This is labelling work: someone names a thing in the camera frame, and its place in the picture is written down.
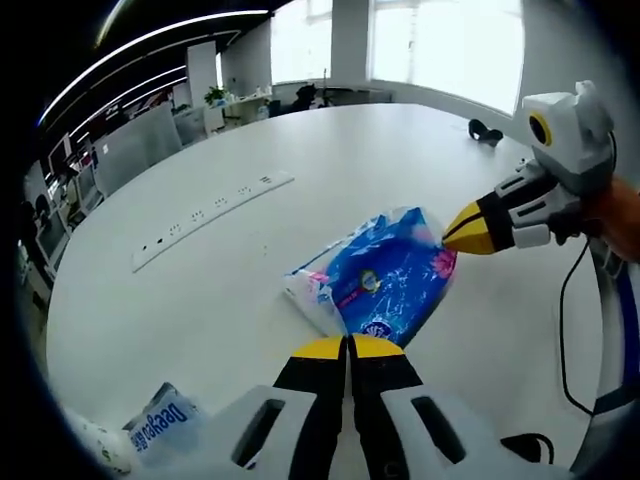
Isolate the person's right hand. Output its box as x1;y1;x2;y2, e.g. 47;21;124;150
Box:
579;174;640;264

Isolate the black computer mouse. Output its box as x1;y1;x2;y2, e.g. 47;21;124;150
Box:
498;431;555;465

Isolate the white table socket strip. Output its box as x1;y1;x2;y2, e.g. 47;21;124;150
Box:
131;169;296;275

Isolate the narrow bright window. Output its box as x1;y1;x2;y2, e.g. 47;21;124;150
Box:
269;0;334;85

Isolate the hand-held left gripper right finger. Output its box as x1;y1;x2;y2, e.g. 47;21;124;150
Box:
348;333;566;480

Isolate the wide bright window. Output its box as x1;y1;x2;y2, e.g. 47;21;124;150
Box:
369;0;525;116

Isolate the blue tissue packet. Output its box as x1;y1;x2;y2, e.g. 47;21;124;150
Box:
283;205;459;350

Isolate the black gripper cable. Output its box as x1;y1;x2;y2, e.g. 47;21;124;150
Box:
558;238;597;417

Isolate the wet wipes pack blue lid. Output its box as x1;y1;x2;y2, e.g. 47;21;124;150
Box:
122;382;204;469

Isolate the green potted plant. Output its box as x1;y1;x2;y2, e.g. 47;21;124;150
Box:
203;84;230;108

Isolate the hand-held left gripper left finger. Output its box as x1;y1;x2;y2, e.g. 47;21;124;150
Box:
202;335;349;480

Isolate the grey desk partition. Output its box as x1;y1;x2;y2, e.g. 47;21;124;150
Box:
94;107;184;199

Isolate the white low cabinet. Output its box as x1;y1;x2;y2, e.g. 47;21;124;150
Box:
204;92;274;134

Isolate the small black object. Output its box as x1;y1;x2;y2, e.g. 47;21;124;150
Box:
468;118;505;148

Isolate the white paper cup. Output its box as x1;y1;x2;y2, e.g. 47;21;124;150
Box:
64;409;134;476

